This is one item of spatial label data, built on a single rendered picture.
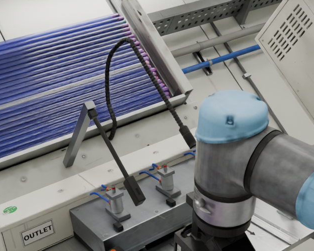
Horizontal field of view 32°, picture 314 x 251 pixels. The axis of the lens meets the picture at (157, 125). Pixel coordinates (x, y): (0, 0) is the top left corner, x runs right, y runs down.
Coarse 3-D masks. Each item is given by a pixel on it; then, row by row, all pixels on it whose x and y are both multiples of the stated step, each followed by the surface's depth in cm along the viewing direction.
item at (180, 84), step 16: (128, 0) 132; (144, 16) 131; (144, 32) 135; (160, 48) 127; (160, 64) 133; (176, 64) 127; (176, 80) 125; (176, 96) 123; (144, 112) 119; (160, 112) 124; (96, 128) 113; (48, 144) 108; (64, 144) 112; (0, 160) 103; (16, 160) 106
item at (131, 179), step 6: (126, 180) 86; (132, 180) 86; (126, 186) 87; (132, 186) 86; (138, 186) 86; (132, 192) 86; (138, 192) 86; (132, 198) 87; (138, 198) 85; (144, 198) 85; (138, 204) 86
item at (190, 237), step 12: (192, 192) 70; (192, 204) 69; (192, 216) 70; (192, 228) 71; (204, 228) 65; (216, 228) 64; (228, 228) 64; (240, 228) 64; (180, 240) 71; (192, 240) 71; (204, 240) 70
